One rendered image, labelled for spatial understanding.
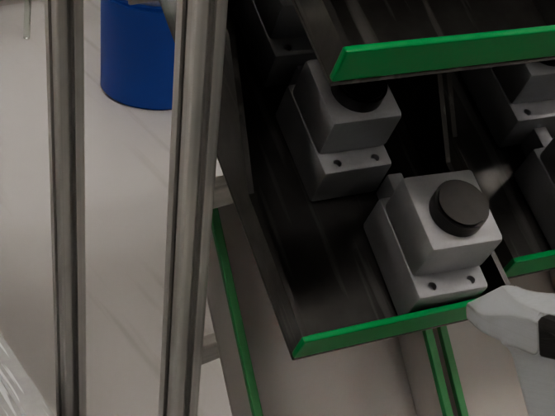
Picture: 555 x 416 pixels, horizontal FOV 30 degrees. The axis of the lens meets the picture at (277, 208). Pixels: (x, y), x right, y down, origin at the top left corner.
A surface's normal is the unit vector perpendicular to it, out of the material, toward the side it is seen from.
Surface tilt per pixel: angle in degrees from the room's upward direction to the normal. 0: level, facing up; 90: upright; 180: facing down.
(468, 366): 45
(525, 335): 91
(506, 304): 54
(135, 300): 0
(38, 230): 0
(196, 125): 90
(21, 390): 0
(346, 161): 25
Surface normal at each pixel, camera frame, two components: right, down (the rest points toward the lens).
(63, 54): 0.55, 0.50
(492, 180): 0.25, -0.53
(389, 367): 0.36, -0.21
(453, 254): 0.29, 0.84
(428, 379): -0.91, 0.15
